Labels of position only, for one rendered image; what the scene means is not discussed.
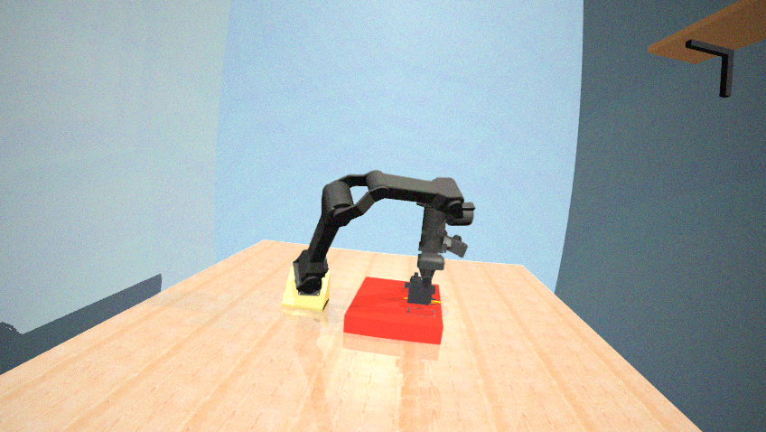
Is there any black micro servo with orange cable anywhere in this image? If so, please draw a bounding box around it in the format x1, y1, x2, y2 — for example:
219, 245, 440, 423
404, 272, 441, 305

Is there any red flat plate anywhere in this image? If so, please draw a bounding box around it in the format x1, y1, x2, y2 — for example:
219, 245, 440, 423
343, 277, 444, 345

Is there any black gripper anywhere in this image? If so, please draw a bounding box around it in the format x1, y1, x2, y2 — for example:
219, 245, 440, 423
417, 225, 445, 288

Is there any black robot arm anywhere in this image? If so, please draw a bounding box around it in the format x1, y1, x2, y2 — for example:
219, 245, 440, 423
293, 170, 475, 296

